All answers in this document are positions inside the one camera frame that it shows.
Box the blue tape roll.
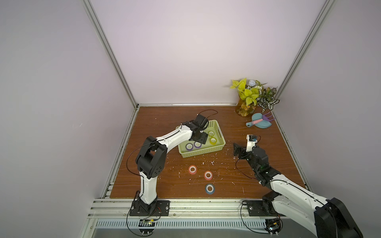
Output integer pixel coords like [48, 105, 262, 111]
[205, 183, 215, 195]

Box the purple tape roll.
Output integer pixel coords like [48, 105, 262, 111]
[193, 142, 202, 149]
[186, 143, 194, 151]

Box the red tape roll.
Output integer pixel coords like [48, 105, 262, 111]
[188, 165, 197, 175]
[204, 171, 213, 180]

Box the amber vase with flowers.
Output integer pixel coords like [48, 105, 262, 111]
[235, 99, 256, 117]

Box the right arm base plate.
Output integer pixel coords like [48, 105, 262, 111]
[243, 200, 278, 217]

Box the yellow tape roll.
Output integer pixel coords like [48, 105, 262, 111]
[209, 137, 217, 145]

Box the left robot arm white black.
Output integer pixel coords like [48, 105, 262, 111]
[136, 114, 208, 213]

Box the green perforated storage basket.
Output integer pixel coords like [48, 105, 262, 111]
[178, 120, 226, 158]

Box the green leafy plant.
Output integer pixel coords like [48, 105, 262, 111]
[230, 78, 280, 112]

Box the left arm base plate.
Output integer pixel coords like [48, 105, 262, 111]
[129, 200, 170, 217]

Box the right controller board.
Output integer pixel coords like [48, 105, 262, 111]
[265, 218, 283, 236]

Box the left controller board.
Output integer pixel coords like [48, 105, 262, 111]
[138, 219, 156, 237]

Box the aluminium front rail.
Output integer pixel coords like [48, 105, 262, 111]
[87, 198, 307, 220]

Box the pink purple toy rake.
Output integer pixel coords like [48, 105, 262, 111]
[252, 112, 275, 125]

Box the controller board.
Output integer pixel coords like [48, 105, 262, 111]
[265, 218, 283, 236]
[138, 219, 156, 237]

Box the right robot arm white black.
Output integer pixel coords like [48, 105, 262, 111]
[233, 143, 363, 238]

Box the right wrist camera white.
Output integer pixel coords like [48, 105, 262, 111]
[246, 134, 258, 152]

